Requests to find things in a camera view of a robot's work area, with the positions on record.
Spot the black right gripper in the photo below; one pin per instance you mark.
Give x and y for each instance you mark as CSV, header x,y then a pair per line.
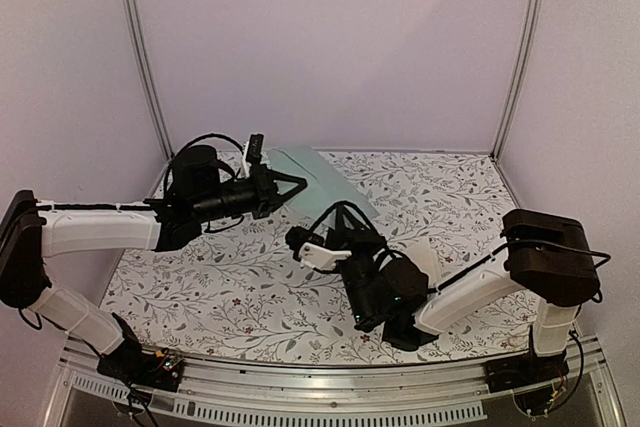
x,y
362,239

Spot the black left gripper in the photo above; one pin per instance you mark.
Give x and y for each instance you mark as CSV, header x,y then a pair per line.
x,y
268,198

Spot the teal envelope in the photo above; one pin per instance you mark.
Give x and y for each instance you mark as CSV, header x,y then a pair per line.
x,y
325,184

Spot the beige letter paper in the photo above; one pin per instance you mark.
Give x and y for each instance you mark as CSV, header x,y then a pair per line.
x,y
424,256

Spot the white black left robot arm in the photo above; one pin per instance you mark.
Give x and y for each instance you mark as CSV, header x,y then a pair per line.
x,y
200,188

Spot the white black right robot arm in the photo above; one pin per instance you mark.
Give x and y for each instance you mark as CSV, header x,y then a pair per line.
x,y
544,254

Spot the floral patterned table mat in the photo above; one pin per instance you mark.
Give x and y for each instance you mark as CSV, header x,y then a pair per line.
x,y
239,294

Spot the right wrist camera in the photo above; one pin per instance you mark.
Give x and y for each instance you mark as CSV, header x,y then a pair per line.
x,y
309,251

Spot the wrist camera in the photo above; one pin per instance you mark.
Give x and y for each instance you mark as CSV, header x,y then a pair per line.
x,y
309,251
252,153

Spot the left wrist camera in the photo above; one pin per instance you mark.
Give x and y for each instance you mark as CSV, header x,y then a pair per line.
x,y
252,153

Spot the aluminium front rail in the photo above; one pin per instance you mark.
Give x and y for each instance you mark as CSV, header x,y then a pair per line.
x,y
225,392

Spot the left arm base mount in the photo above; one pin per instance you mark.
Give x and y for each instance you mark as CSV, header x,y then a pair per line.
x,y
130,364

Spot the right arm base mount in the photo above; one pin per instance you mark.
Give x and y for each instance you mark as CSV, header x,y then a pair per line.
x,y
508,373

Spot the left aluminium frame post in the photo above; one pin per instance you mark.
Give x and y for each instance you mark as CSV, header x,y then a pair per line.
x,y
145,72

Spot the aluminium frame post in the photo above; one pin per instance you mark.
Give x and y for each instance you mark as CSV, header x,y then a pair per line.
x,y
525,46
145,72

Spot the right aluminium frame post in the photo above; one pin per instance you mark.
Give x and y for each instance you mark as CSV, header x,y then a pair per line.
x,y
525,46

